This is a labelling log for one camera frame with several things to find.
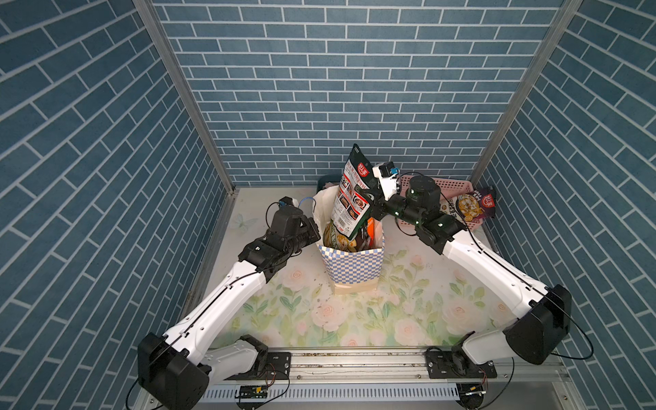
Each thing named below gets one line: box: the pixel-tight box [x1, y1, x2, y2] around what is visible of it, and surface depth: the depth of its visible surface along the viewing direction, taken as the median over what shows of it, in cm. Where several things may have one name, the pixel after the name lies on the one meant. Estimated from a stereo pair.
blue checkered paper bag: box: [312, 185, 386, 296], surface depth 77 cm
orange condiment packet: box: [366, 216, 375, 249], surface depth 80 cm
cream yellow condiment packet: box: [330, 143, 375, 241], surface depth 76 cm
